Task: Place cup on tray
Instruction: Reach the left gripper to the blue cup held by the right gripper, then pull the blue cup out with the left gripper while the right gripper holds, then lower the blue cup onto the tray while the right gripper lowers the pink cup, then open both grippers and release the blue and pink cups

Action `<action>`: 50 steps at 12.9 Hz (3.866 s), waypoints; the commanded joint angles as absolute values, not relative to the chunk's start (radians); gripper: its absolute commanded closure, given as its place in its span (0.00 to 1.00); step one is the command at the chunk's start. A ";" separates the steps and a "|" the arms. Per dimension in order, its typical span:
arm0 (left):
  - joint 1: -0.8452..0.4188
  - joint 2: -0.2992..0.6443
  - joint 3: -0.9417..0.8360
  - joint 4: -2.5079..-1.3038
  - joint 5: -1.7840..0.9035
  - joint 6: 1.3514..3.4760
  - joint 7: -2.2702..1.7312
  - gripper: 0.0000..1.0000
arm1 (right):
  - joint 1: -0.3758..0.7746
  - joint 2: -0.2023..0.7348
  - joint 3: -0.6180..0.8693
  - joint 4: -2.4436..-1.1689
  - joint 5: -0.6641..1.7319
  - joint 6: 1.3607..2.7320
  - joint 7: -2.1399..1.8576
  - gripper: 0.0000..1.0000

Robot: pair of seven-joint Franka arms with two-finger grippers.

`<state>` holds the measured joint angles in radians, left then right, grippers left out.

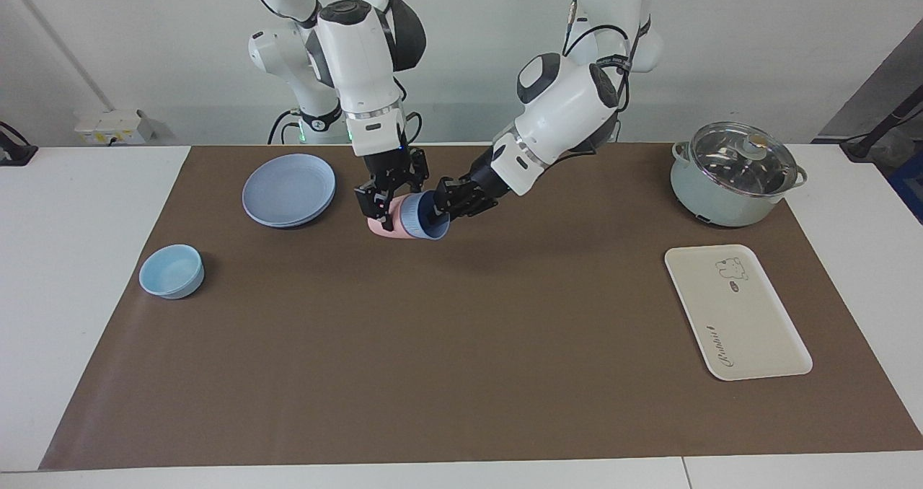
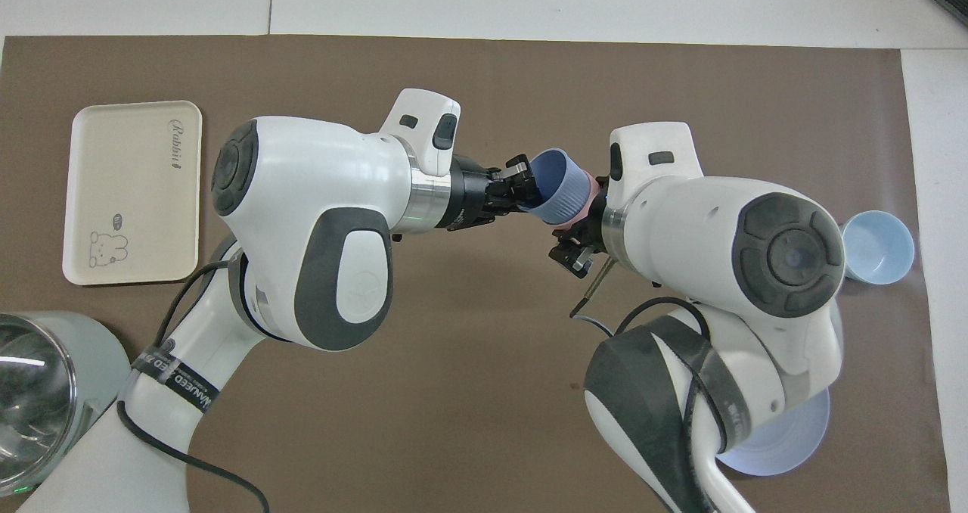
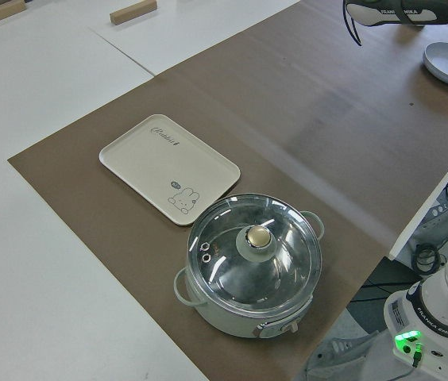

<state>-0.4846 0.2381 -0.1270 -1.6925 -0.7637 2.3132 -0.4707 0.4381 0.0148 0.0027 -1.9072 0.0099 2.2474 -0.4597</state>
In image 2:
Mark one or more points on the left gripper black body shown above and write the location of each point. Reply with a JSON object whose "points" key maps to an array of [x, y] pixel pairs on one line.
{"points": [[473, 195]]}

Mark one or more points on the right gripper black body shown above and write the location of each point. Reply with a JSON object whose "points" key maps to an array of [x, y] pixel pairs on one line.
{"points": [[599, 222]]}

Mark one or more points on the pink cup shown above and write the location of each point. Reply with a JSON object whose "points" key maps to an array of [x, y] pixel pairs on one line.
{"points": [[588, 209]]}

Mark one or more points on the blue ribbed cup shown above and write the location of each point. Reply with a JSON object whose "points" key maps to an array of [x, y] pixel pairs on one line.
{"points": [[563, 188]]}

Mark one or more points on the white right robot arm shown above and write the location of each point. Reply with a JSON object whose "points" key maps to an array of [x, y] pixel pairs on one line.
{"points": [[696, 225]]}

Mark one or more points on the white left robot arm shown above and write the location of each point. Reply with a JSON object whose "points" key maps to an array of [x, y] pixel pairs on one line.
{"points": [[318, 195]]}

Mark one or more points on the cream rabbit print tray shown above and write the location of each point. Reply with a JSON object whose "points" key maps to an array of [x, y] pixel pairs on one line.
{"points": [[128, 180]]}

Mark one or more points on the brown paper table cover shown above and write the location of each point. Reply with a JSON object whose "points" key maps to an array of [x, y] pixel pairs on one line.
{"points": [[491, 392]]}

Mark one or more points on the light blue small bowl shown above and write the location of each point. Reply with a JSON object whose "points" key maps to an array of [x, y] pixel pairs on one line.
{"points": [[877, 248]]}

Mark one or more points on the light blue round plate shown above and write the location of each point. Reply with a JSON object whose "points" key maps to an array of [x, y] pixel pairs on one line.
{"points": [[786, 445]]}

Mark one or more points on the pale green steel kettle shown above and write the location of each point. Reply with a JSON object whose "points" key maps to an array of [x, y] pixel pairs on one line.
{"points": [[45, 377]]}

